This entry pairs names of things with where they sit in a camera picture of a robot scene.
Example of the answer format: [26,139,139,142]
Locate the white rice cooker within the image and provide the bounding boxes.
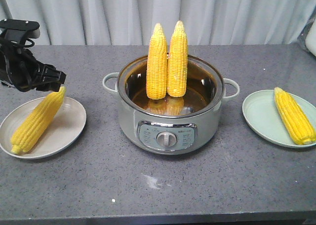
[298,16,316,56]

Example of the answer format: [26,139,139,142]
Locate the grey pleated curtain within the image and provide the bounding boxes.
[0,0,316,45]

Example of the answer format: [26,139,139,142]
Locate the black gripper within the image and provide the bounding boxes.
[0,19,66,92]

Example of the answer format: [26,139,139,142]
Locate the green electric cooking pot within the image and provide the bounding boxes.
[103,56,239,155]

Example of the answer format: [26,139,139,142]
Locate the light green round plate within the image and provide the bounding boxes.
[242,90,316,148]

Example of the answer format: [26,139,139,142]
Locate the yellow corn cob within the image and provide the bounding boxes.
[167,20,188,97]
[10,87,66,155]
[274,87,316,145]
[146,23,167,100]

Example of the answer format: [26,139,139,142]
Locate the beige round plate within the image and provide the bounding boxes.
[0,97,86,160]

